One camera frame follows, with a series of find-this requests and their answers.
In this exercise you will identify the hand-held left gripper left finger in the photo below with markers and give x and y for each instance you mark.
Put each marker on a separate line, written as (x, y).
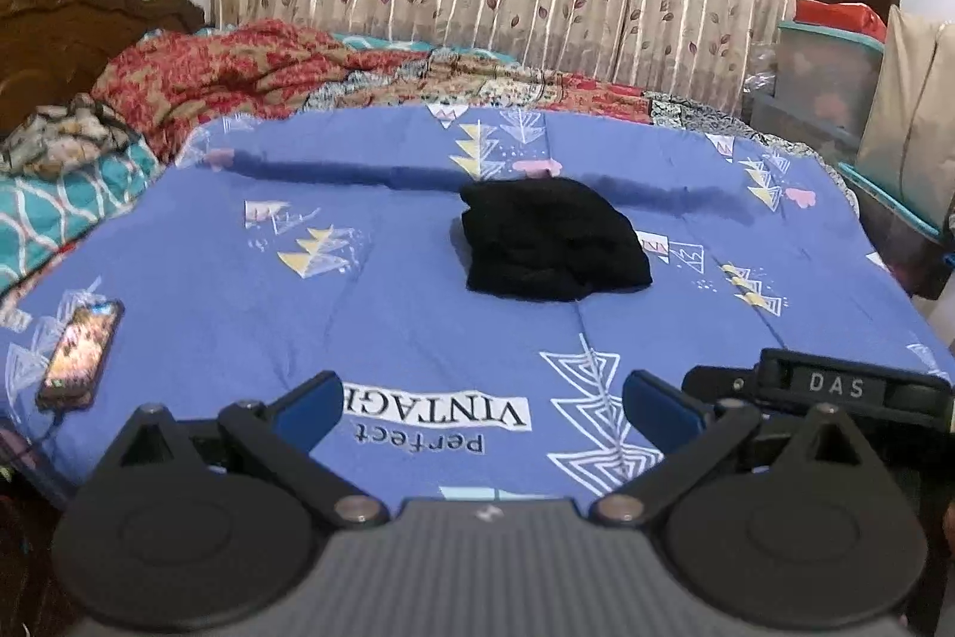
(313, 406)

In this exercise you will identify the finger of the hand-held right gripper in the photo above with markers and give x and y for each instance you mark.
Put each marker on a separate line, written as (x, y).
(720, 382)

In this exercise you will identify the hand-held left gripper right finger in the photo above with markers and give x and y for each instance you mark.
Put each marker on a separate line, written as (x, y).
(660, 409)

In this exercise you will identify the black pants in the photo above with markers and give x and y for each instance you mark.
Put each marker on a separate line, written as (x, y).
(552, 241)

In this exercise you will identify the clear teal-lid storage box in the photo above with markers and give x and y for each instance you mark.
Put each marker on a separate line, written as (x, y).
(824, 77)
(895, 226)

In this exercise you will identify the blue printed bed sheet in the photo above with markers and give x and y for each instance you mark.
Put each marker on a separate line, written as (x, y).
(448, 279)

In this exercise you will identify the black smartphone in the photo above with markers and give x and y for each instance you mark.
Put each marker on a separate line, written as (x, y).
(80, 353)

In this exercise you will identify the beige cushion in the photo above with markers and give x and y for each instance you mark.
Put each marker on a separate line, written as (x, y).
(906, 100)

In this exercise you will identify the teal patterned pillow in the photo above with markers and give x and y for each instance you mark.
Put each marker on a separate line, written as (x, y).
(67, 197)

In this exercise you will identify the red patterned blanket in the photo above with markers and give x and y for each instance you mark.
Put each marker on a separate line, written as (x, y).
(246, 66)

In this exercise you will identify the black and white patterned cloth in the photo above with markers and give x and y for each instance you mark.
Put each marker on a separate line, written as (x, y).
(60, 137)

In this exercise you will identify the red bag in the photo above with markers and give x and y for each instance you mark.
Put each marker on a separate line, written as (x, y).
(839, 15)

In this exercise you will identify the carved wooden headboard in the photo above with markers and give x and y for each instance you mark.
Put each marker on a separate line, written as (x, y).
(67, 25)

